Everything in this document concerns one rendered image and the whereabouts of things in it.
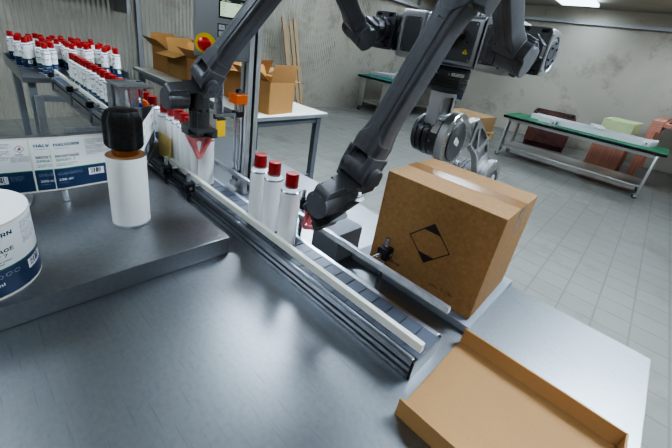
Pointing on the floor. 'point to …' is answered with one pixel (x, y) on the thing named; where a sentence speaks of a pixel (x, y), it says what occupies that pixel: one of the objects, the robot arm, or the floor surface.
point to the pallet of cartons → (480, 118)
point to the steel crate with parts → (547, 133)
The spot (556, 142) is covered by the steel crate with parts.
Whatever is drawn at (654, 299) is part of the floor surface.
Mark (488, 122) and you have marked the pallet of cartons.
